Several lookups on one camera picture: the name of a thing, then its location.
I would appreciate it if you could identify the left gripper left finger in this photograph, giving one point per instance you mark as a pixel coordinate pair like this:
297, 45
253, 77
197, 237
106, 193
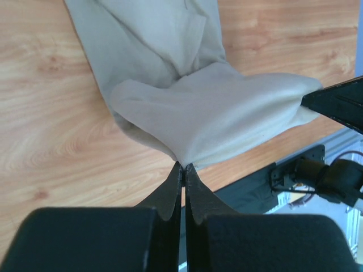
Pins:
140, 238

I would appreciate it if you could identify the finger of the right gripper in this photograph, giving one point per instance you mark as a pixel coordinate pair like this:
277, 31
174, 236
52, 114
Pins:
341, 102

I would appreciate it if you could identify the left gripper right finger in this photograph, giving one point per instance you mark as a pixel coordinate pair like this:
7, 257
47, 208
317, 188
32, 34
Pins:
222, 239

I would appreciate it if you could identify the beige t shirt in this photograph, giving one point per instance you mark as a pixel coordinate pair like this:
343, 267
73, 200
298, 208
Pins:
162, 71

